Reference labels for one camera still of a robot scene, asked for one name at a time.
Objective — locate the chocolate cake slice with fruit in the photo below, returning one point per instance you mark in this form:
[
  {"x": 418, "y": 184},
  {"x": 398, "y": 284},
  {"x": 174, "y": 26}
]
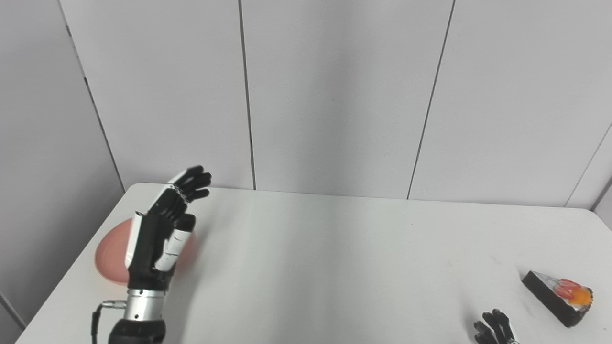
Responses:
[{"x": 559, "y": 296}]

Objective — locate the pink round plate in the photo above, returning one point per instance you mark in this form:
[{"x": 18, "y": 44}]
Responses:
[{"x": 111, "y": 258}]

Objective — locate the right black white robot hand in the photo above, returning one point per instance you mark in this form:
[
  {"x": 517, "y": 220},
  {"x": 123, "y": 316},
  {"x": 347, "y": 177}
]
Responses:
[{"x": 496, "y": 328}]

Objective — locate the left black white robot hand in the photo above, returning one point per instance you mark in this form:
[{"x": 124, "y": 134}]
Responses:
[{"x": 160, "y": 229}]

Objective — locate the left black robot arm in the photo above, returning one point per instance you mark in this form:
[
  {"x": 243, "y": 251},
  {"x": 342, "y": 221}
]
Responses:
[{"x": 138, "y": 317}]

